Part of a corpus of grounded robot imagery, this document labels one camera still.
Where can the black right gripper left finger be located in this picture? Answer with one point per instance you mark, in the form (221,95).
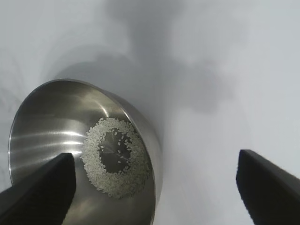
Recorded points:
(39,194)

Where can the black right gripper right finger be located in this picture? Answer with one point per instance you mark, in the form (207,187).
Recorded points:
(272,194)

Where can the stainless steel mixing bowl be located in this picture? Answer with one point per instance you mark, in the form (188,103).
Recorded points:
(47,131)

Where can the white rice grains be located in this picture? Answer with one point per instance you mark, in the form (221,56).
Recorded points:
(93,159)

